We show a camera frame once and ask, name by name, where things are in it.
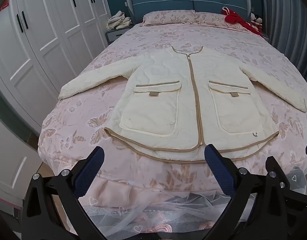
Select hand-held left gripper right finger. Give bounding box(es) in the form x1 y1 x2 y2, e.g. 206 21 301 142
204 144 291 240

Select white wardrobe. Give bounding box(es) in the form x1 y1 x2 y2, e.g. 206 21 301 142
0 0 111 135

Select red knitted garment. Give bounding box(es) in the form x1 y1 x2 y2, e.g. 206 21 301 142
221 6 262 37

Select cream quilted jacket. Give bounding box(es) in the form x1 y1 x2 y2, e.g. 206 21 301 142
58 45 307 164

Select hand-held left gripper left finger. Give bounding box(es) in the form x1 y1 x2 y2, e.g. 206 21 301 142
21 146 111 240

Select pink butterfly print blanket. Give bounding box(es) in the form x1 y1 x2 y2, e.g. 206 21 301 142
38 22 307 180

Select grey nightstand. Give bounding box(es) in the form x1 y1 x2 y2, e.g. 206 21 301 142
105 26 130 46

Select grey-blue curtain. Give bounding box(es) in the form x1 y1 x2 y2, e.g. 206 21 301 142
260 0 307 93

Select pink floral pillow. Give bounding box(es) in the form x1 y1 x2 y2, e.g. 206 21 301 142
143 10 196 27
195 11 251 32

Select small plush dolls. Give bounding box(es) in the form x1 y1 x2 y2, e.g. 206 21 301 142
250 14 264 29

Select pile of cream clothes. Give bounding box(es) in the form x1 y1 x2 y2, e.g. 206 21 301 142
106 11 133 32

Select white low cabinet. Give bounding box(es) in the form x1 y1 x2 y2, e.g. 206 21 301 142
0 120 43 214

